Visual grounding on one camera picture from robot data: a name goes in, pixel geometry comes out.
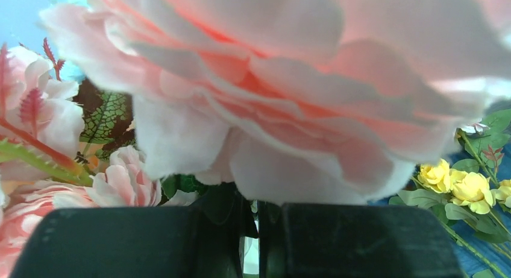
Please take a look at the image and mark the pink flowers in vase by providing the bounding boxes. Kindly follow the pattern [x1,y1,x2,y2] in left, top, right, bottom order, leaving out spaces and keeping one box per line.
[1,0,207,277]

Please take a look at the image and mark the yellow flower stems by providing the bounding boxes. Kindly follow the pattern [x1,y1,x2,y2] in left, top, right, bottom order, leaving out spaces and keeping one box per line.
[388,159,510,277]

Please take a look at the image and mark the dark blue wrapping paper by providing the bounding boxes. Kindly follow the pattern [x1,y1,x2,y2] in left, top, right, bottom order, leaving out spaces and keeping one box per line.
[451,144,510,277]

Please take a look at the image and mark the light pink flower stem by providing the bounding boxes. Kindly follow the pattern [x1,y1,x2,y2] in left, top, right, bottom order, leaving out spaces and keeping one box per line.
[40,0,510,204]

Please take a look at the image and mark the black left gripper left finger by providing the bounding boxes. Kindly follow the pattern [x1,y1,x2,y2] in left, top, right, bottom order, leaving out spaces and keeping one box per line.
[11,190,256,277]

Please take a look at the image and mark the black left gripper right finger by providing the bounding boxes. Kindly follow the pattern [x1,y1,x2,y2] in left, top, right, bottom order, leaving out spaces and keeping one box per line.
[258,202,463,277]

